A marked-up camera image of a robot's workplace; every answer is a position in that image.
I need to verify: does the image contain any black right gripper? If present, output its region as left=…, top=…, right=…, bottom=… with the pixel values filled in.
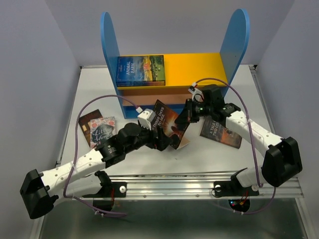
left=174, top=98, right=213, bottom=123

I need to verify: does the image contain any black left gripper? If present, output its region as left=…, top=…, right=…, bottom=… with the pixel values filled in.
left=125, top=121, right=172, bottom=154

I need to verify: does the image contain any Three Days to See book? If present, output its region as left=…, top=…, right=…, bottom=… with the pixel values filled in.
left=152, top=100, right=190, bottom=149

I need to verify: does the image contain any Animal Farm book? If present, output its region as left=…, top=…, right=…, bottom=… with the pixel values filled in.
left=116, top=55, right=165, bottom=82

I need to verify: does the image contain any Jane Eyre book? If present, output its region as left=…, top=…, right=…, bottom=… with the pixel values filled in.
left=116, top=81, right=165, bottom=87

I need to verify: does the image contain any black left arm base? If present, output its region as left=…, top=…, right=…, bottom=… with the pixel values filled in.
left=82, top=171, right=127, bottom=217

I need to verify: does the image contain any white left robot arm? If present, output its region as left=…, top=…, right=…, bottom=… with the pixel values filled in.
left=20, top=122, right=172, bottom=219

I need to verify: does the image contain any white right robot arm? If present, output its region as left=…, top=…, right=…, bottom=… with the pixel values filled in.
left=175, top=83, right=303, bottom=194

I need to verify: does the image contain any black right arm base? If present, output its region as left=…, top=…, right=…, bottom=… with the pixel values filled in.
left=211, top=168, right=260, bottom=215

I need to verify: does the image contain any A Tale of Two Cities book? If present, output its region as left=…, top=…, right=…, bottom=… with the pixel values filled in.
left=200, top=117, right=242, bottom=149

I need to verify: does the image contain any blue yellow wooden bookshelf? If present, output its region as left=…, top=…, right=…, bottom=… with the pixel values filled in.
left=100, top=8, right=250, bottom=119

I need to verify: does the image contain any Little Women floral book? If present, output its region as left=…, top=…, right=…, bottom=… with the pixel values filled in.
left=89, top=117, right=116, bottom=149

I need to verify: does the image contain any dark red book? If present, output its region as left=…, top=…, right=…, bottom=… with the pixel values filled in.
left=78, top=109, right=102, bottom=146

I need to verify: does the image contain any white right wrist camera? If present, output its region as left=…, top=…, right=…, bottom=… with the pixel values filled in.
left=188, top=82, right=203, bottom=101

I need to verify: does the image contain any aluminium mounting rail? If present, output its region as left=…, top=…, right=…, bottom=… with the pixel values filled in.
left=66, top=172, right=304, bottom=200

